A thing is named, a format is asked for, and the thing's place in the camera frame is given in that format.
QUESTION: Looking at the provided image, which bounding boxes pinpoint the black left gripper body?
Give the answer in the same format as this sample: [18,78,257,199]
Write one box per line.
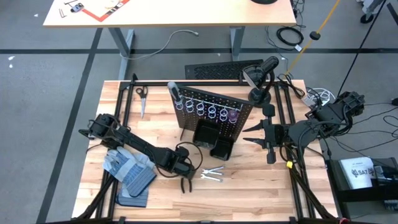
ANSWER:
[167,145,197,180]

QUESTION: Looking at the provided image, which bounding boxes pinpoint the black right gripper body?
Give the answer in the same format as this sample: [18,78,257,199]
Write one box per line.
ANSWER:
[262,105,293,164]

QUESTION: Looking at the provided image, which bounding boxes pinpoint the black-handled pliers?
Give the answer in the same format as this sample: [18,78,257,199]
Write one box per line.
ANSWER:
[179,177,193,194]

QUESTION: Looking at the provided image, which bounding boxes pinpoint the red clear-handled screwdriver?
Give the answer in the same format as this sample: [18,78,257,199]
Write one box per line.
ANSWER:
[227,108,240,124]

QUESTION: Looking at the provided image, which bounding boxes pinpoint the black metal pegboard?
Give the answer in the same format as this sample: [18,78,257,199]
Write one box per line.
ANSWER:
[172,84,255,143]

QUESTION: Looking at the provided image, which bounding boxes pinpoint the grey black-handled screwdriver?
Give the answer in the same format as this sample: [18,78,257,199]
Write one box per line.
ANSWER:
[167,81,185,106]

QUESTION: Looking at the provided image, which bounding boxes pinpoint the deep black pegboard bin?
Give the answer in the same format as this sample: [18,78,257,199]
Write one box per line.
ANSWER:
[192,119,221,149]

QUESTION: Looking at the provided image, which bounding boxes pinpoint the white power strip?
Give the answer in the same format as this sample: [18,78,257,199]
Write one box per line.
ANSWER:
[303,88,337,109]

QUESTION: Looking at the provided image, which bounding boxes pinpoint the striped grey blue work glove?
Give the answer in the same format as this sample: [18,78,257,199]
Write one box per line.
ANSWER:
[115,185,150,208]
[102,146,158,198]

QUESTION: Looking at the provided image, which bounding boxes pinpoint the black vented computer case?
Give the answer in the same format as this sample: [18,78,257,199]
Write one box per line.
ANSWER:
[184,58,265,80]

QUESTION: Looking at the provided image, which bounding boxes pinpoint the white printed booklet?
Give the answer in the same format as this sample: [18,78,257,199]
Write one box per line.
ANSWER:
[338,156,376,190]

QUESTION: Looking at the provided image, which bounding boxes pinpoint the black equipment box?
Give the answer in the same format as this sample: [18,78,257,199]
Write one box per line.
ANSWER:
[325,156,398,220]

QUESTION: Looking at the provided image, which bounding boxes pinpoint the thin black pole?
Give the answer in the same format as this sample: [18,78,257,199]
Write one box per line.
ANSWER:
[337,0,389,98]

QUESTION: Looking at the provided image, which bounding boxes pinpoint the light wooden desk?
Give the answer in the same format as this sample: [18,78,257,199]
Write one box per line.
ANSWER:
[42,0,297,62]

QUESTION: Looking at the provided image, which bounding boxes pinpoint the chair base with caster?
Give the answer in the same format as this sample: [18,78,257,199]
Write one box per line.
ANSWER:
[356,0,385,24]

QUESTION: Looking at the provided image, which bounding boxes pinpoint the white mat with orange border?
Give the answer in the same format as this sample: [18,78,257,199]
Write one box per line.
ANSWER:
[81,0,131,23]

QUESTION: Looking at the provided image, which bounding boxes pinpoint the metal screwdriver ring rack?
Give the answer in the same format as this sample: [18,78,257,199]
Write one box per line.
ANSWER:
[174,95,244,124]

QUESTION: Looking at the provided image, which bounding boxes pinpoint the black-handled scissors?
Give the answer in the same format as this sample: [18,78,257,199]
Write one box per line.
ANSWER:
[136,86,149,120]

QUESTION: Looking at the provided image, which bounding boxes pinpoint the black aluminium table frame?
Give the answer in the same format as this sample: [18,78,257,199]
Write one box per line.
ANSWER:
[74,73,341,224]

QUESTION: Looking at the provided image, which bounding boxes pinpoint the black coiled cable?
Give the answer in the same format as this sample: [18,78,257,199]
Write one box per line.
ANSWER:
[275,26,305,47]

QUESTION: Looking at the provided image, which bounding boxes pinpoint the grey floor cable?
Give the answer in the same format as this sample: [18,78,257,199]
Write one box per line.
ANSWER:
[119,29,200,61]

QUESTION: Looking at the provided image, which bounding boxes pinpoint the yellow cable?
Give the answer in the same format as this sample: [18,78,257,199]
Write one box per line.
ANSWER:
[284,0,342,76]

